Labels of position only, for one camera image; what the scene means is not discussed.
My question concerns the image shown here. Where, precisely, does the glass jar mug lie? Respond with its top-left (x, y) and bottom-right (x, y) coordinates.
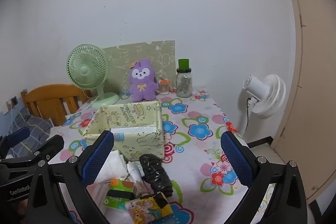
top-left (176, 68), bottom-right (193, 98)

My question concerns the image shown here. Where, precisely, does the grey plaid pillow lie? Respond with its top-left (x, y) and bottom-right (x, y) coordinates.
top-left (0, 107), bottom-right (53, 159)

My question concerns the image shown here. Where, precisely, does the green desk fan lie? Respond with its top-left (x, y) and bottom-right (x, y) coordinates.
top-left (66, 44), bottom-right (120, 108)

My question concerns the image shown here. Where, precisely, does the green white packet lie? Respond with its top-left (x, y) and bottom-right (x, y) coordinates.
top-left (103, 195), bottom-right (132, 210)

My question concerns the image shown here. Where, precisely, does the small glass with cotton swabs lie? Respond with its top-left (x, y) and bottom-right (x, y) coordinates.
top-left (159, 78), bottom-right (171, 95)

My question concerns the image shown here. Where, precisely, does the wooden bed headboard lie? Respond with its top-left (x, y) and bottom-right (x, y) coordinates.
top-left (20, 84), bottom-right (91, 127)

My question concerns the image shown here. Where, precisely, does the yellow cartoon printed packet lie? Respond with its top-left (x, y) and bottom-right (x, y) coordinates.
top-left (125, 193), bottom-right (174, 223)

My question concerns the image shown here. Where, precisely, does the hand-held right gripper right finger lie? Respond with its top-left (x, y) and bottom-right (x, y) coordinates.
top-left (220, 131), bottom-right (309, 224)

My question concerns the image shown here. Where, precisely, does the black plastic-wrapped bundle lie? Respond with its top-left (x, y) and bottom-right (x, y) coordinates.
top-left (139, 154), bottom-right (174, 198)

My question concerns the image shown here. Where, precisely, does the pink mask pack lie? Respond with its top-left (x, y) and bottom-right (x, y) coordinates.
top-left (87, 182), bottom-right (111, 214)

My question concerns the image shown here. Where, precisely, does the white fan cable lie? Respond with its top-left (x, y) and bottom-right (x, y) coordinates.
top-left (64, 97), bottom-right (99, 119)

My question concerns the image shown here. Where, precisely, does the white tissue pack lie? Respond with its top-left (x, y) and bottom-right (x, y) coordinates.
top-left (98, 150), bottom-right (129, 185)

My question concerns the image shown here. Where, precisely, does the green printed board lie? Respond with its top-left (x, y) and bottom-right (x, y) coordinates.
top-left (102, 40), bottom-right (175, 94)

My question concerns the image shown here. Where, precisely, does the white standing fan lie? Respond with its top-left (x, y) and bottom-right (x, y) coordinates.
top-left (237, 73), bottom-right (286, 139)

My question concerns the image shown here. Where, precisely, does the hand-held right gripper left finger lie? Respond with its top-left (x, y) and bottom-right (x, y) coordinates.
top-left (22, 130), bottom-right (115, 224)

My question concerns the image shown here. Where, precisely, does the printed fabric storage box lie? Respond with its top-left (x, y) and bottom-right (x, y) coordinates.
top-left (83, 101), bottom-right (165, 161)

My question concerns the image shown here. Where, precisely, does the white cosmetic tube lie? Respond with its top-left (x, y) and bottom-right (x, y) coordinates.
top-left (127, 162), bottom-right (151, 197)

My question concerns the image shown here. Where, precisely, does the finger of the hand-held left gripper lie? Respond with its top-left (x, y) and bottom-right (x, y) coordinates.
top-left (0, 126), bottom-right (30, 152)
top-left (14, 134), bottom-right (65, 165)

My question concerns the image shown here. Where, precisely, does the purple plush toy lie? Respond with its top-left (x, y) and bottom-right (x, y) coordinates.
top-left (128, 59), bottom-right (159, 102)

